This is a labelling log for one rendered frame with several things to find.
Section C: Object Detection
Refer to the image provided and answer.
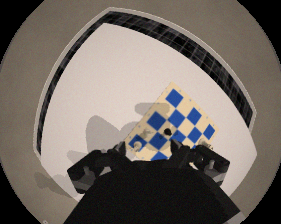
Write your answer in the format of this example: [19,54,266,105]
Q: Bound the blue and cream chessboard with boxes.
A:
[124,81,219,161]

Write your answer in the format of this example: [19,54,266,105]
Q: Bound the white rook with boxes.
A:
[134,141,142,152]

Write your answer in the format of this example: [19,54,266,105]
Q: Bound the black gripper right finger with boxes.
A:
[162,139,230,186]

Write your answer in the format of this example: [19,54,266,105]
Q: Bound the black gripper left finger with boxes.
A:
[67,141,140,194]

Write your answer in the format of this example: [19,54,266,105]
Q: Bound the white chess king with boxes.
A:
[199,138,214,150]

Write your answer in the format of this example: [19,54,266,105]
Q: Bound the black pawn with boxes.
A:
[164,128,172,136]

